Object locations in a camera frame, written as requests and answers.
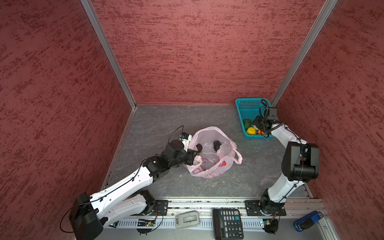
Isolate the left circuit board with wires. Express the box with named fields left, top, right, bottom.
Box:
left=136, top=208, right=164, bottom=235

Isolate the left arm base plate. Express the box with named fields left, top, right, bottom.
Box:
left=150, top=200, right=169, bottom=216

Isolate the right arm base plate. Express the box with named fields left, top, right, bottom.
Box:
left=245, top=200, right=287, bottom=217

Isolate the right circuit board with wires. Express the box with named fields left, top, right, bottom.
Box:
left=263, top=213, right=280, bottom=235

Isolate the black avocado fruit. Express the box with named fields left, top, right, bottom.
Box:
left=213, top=141, right=222, bottom=152

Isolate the grey plastic device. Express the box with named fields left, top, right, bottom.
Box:
left=175, top=211, right=200, bottom=228

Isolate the circuit board with wires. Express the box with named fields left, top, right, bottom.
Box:
left=263, top=213, right=280, bottom=235
left=136, top=208, right=164, bottom=235

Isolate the pink plastic bag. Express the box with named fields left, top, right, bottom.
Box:
left=185, top=127, right=243, bottom=178

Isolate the teal plastic basket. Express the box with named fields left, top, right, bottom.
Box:
left=235, top=98, right=274, bottom=140

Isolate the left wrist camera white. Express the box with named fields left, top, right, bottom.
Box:
left=180, top=132, right=192, bottom=152

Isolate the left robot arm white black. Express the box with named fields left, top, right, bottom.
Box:
left=68, top=140, right=203, bottom=240

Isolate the yellow fruit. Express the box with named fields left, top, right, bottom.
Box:
left=246, top=127, right=257, bottom=135

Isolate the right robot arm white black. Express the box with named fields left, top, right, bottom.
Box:
left=253, top=100, right=320, bottom=216

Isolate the blue handheld device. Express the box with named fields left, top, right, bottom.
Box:
left=294, top=211, right=324, bottom=232

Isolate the black calculator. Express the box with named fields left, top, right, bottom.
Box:
left=212, top=209, right=244, bottom=240

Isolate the dark purple fruit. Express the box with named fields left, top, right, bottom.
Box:
left=196, top=144, right=203, bottom=153

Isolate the dark green fruit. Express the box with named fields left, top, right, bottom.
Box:
left=243, top=119, right=253, bottom=130

